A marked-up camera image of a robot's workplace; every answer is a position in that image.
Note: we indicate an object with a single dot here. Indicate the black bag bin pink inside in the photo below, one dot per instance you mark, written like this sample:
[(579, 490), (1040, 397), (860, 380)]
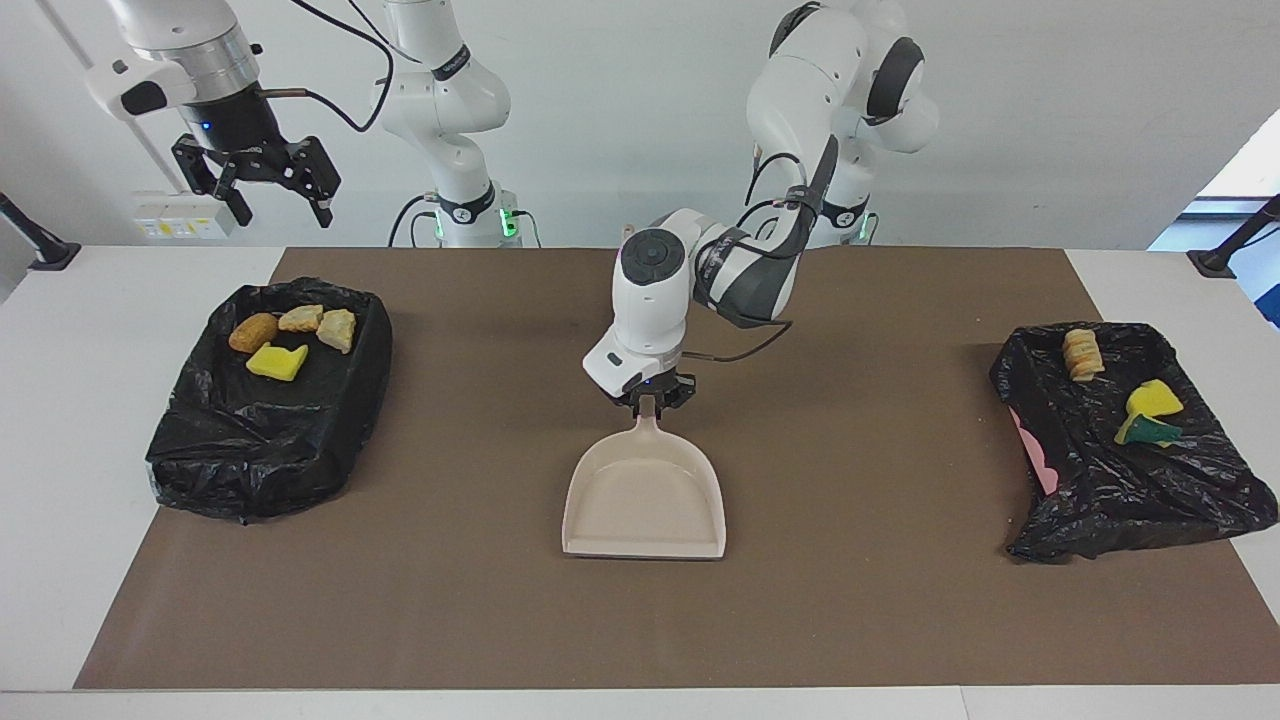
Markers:
[(1120, 490)]

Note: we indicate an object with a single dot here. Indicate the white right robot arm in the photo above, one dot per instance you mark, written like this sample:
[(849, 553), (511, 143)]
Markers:
[(440, 100)]

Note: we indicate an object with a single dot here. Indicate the beige plastic dustpan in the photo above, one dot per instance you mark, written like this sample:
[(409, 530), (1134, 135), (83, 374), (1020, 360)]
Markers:
[(645, 500)]

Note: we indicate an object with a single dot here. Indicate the brown oval rock chunk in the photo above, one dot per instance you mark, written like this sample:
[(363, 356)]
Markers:
[(253, 333)]

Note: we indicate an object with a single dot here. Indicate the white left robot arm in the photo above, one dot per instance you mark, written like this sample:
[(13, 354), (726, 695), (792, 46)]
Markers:
[(650, 310)]

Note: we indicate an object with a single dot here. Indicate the black bag lined bin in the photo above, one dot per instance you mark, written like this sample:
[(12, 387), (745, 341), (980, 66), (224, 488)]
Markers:
[(270, 450)]

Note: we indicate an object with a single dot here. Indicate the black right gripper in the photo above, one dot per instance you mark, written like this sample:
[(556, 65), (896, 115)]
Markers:
[(235, 120)]

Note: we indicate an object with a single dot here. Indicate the white wall power socket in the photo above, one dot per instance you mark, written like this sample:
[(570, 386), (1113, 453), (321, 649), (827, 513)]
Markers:
[(180, 222)]

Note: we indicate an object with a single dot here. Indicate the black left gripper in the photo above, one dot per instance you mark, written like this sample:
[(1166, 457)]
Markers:
[(655, 386)]

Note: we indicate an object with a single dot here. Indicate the pale yellowish rock chunk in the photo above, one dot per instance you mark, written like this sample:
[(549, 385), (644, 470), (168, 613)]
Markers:
[(337, 330), (1082, 355), (301, 319)]

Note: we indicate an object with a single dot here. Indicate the yellow and green sponge piece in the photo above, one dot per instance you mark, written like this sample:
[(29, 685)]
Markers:
[(1155, 400)]

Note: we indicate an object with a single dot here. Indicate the white wall conduit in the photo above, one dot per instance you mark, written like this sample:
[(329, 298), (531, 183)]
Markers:
[(150, 158)]

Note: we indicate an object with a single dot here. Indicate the brown table mat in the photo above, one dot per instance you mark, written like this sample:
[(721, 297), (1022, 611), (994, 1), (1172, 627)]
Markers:
[(640, 620)]

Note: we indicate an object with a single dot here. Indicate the plain yellow sponge piece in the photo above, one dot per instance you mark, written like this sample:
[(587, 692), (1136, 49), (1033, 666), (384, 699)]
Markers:
[(275, 364)]

